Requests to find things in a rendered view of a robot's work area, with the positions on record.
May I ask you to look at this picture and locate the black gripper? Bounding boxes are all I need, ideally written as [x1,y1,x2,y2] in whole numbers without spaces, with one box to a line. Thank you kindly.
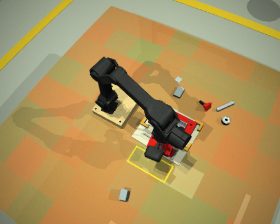
[144,129,167,162]

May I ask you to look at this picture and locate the white flat plate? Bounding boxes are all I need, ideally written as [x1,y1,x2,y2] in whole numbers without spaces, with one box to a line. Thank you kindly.
[132,109,204,165]

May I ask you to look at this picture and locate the small black and silver wheel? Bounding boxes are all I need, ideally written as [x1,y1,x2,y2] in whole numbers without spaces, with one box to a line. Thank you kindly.
[221,116,230,126]

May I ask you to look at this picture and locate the grey rectangular bar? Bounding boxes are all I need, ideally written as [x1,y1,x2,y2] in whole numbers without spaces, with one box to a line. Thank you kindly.
[216,101,235,112]

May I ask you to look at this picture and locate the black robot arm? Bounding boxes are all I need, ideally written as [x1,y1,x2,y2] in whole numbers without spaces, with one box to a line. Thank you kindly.
[90,57,192,150]

